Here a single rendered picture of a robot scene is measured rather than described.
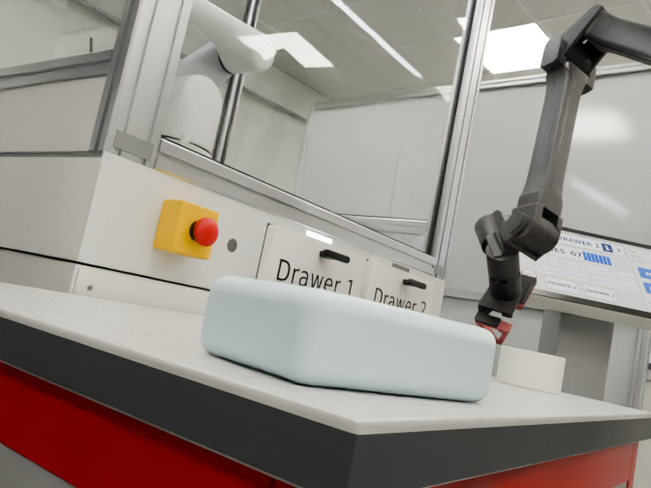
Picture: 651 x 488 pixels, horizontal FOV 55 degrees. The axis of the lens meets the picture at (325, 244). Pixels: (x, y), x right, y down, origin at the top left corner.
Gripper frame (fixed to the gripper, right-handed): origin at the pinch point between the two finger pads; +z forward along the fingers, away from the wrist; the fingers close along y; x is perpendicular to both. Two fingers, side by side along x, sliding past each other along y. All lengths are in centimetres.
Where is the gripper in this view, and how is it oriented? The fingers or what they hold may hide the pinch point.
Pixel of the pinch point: (508, 322)
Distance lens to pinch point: 127.9
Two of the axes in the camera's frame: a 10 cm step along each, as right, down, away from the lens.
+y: -5.6, 6.3, -5.4
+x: 7.9, 2.2, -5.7
